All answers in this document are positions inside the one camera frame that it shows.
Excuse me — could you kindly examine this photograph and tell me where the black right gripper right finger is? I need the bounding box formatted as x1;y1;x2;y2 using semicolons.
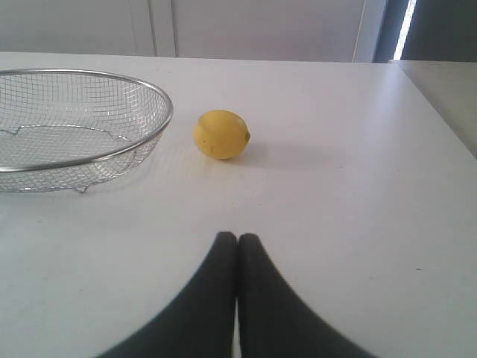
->
237;233;372;357

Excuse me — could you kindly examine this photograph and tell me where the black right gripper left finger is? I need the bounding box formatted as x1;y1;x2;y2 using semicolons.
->
101;231;238;357

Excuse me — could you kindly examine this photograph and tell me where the yellow lemon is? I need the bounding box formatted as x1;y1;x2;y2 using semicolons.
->
193;110;250;160

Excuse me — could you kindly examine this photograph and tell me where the metal wire mesh basket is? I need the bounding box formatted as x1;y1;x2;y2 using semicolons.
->
1;69;174;192

